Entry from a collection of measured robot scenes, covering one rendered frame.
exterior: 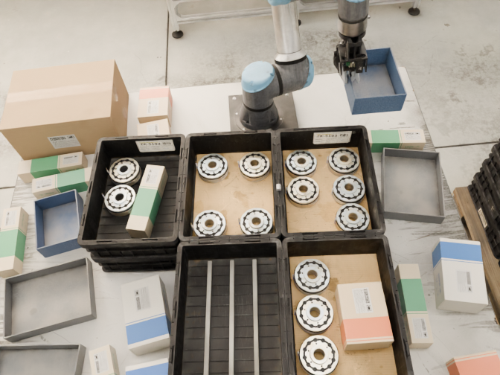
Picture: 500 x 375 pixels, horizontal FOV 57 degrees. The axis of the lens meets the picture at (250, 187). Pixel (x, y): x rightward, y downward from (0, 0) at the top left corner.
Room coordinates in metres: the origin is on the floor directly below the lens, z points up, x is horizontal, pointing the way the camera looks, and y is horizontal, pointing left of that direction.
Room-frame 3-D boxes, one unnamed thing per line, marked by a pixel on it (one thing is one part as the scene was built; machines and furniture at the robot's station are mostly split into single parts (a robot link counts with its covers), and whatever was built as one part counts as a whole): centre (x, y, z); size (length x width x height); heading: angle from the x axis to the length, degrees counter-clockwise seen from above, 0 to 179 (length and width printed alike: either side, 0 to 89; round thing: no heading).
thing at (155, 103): (1.31, 0.35, 0.74); 0.16 x 0.12 x 0.07; 178
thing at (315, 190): (0.76, -0.17, 0.86); 0.10 x 0.10 x 0.01
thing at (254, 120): (1.19, -0.07, 0.80); 0.15 x 0.15 x 0.10
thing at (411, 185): (0.82, -0.57, 0.73); 0.27 x 0.20 x 0.05; 167
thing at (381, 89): (0.98, -0.40, 1.10); 0.20 x 0.15 x 0.07; 179
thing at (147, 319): (0.45, 0.35, 0.75); 0.20 x 0.12 x 0.09; 10
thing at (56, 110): (1.28, 0.67, 0.80); 0.40 x 0.30 x 0.20; 91
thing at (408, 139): (1.01, -0.54, 0.73); 0.24 x 0.06 x 0.06; 83
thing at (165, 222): (0.81, 0.36, 0.87); 0.40 x 0.30 x 0.11; 176
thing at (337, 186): (0.75, -0.32, 0.86); 0.10 x 0.10 x 0.01
